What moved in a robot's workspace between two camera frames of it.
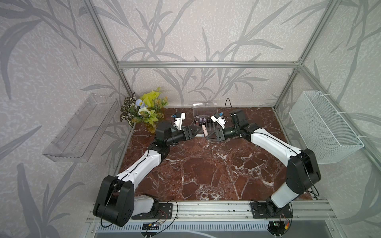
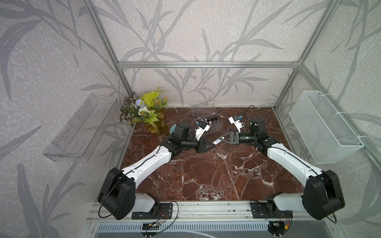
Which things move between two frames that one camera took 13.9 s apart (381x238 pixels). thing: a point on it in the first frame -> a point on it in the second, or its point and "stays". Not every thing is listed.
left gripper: (188, 135) -> (202, 143)
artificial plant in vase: (148, 109) stays
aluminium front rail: (232, 211) stays
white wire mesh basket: (324, 132) stays
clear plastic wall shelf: (80, 139) stays
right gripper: (219, 135) -> (233, 138)
